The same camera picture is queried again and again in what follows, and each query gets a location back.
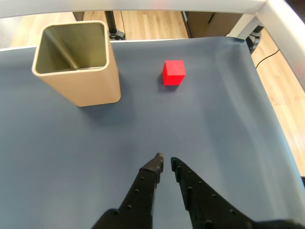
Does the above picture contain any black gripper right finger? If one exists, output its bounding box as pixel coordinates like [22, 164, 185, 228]
[170, 156, 254, 229]

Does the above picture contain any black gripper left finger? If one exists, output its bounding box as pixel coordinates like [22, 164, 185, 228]
[91, 152, 165, 229]

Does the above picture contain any red cube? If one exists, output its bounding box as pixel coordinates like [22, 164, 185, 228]
[162, 60, 186, 86]

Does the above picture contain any beige square container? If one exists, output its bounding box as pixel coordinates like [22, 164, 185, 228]
[31, 20, 122, 107]

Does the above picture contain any blue table mat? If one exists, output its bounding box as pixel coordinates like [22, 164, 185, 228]
[0, 35, 305, 229]

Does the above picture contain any black tripod stand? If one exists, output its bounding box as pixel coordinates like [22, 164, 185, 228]
[104, 10, 126, 41]

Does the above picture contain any brown cardboard box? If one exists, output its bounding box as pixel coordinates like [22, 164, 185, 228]
[185, 11, 245, 39]

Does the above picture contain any thin black floor cable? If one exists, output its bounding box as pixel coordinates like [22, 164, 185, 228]
[255, 49, 281, 69]

